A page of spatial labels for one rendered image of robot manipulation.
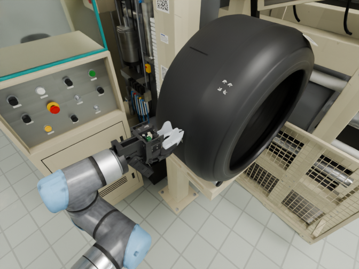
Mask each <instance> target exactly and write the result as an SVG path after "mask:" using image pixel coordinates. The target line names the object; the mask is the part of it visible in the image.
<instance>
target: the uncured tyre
mask: <svg viewBox="0 0 359 269"><path fill-rule="evenodd" d="M190 47H192V48H195V49H197V50H199V51H201V52H203V53H206V54H208V55H205V54H202V53H200V52H198V51H196V50H194V49H191V48H190ZM314 61H315V57H314V53H313V50H312V48H311V45H310V42H309V41H308V40H307V39H306V38H305V37H304V36H303V33H302V32H301V31H299V30H297V29H296V28H293V27H290V26H286V25H282V24H279V23H275V22H271V21H268V20H263V19H260V18H256V17H252V16H249V15H245V14H233V15H225V16H222V17H219V18H217V19H215V20H213V21H211V22H209V23H208V24H206V25H205V26H203V27H202V28H201V29H199V30H198V31H197V32H196V33H195V34H194V35H193V36H192V37H191V38H190V39H189V40H188V41H187V42H186V44H185V45H184V46H183V47H182V48H181V50H180V51H179V52H178V54H177V55H176V57H175V58H174V60H173V61H172V63H171V65H170V66H169V68H168V70H167V72H166V75H165V78H164V79H163V82H162V85H161V89H160V93H159V97H158V102H157V110H156V122H157V129H158V131H159V130H161V128H162V126H163V124H164V123H165V122H167V121H169V122H170V123H171V127H172V129H175V128H178V129H182V130H183V131H184V134H183V138H184V143H183V144H182V143H181V142H179V144H178V145H177V147H176V149H175V150H174V151H173V153H174V154H175V155H176V156H177V157H178V158H179V159H180V160H181V161H182V162H183V163H184V164H185V165H186V166H187V167H188V168H189V169H190V170H191V171H192V172H194V173H195V174H196V175H197V176H198V177H200V178H202V179H204V180H206V181H227V180H230V179H232V178H234V177H235V176H237V175H238V174H240V173H241V172H242V171H244V170H245V169H246V168H247V167H248V166H249V165H250V164H251V163H253V162H254V161H255V160H256V159H257V157H258V156H259V155H260V154H261V153H262V152H263V151H264V150H265V149H266V148H267V146H268V145H269V144H270V143H271V142H272V140H273V139H274V138H275V137H276V135H277V134H278V132H279V131H280V130H281V128H282V127H283V125H284V124H285V123H286V121H287V120H288V118H289V117H290V115H291V114H292V112H293V111H294V109H295V107H296V105H297V104H298V102H299V100H300V98H301V96H302V95H303V93H304V91H305V88H306V86H307V84H308V82H309V79H310V77H311V74H312V71H313V67H314ZM224 77H226V78H228V79H229V80H231V81H233V82H234V83H235V84H234V86H233V87H232V89H231V90H230V91H229V93H228V94H227V96H226V97H224V96H222V95H221V94H219V93H217V92H215V91H216V89H217V87H218V86H219V84H220V83H221V82H222V80H223V79H224Z"/></svg>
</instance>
